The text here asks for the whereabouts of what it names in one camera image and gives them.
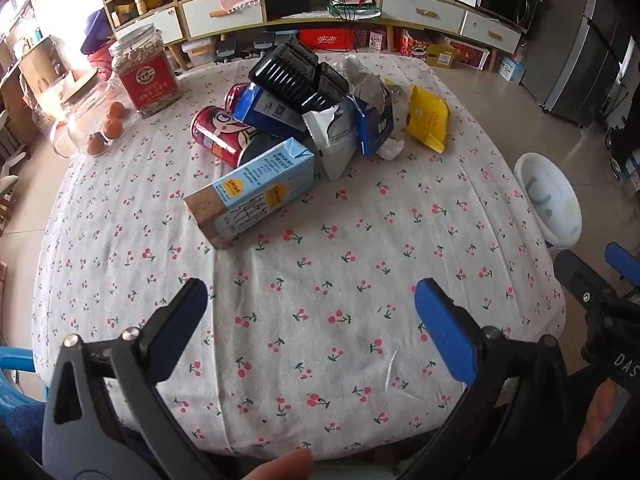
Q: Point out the white tissue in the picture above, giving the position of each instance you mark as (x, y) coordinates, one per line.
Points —
(390, 149)

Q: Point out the small red tomato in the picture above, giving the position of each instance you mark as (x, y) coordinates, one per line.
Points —
(95, 144)
(113, 128)
(116, 110)

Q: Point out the pink patterned box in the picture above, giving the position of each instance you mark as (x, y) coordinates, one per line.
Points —
(378, 40)
(362, 40)

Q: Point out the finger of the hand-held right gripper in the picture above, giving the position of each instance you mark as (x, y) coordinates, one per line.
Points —
(575, 270)
(620, 257)

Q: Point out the red cartoon drink can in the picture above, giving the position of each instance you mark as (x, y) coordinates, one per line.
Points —
(220, 130)
(235, 97)

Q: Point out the red gift box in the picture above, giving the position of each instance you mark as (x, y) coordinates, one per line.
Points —
(472, 55)

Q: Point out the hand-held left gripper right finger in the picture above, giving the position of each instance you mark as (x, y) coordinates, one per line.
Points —
(445, 330)

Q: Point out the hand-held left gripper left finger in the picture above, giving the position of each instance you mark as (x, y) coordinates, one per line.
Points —
(175, 320)

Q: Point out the light blue milk carton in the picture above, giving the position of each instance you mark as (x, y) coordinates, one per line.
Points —
(255, 185)

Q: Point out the clear plastic storage box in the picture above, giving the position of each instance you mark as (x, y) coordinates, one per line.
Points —
(198, 52)

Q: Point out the white and blue box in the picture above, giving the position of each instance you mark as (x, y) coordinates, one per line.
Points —
(512, 69)

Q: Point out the blue plastic chair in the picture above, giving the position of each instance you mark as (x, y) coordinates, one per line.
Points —
(15, 360)

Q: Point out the grey snack wrapper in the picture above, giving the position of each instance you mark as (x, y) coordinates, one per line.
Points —
(332, 135)

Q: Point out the red shopping bag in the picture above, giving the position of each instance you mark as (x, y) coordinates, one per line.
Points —
(102, 62)

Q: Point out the idle grey gripper device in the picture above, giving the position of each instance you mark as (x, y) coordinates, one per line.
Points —
(228, 49)
(265, 46)

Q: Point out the black box appliance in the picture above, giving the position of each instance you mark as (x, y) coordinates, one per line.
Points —
(510, 2)

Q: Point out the plastic jar with red label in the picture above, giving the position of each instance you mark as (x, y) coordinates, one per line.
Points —
(150, 85)

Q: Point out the green and white plastic bag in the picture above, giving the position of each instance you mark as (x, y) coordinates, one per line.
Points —
(352, 9)

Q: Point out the red flat box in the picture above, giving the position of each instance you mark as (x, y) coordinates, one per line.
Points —
(327, 40)

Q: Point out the yellow snack packet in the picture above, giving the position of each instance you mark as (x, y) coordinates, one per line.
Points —
(427, 115)

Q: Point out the brown cardboard box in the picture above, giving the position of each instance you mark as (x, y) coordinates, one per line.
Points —
(42, 62)

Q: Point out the dark blue drink carton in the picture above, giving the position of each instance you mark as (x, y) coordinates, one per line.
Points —
(265, 110)

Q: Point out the wooden white drawer cabinet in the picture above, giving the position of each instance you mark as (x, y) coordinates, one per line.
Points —
(440, 15)

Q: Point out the black plastic tray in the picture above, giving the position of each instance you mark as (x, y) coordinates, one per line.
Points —
(285, 72)

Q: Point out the purple bag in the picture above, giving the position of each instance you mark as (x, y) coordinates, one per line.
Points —
(96, 30)

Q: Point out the colourful printed cardboard box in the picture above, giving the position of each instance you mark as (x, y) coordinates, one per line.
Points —
(440, 55)

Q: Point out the grey refrigerator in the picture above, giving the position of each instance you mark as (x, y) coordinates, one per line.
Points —
(585, 60)

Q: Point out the torn blue carton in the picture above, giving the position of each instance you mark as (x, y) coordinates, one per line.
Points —
(372, 120)

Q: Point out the person's right hand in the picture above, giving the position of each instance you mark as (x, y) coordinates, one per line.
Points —
(600, 420)

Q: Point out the glass jar with wooden lid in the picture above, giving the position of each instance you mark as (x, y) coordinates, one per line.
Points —
(85, 110)

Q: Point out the person's left hand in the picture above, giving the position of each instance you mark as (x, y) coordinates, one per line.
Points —
(280, 466)

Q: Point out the cherry print tablecloth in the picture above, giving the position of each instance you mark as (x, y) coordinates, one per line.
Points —
(325, 270)

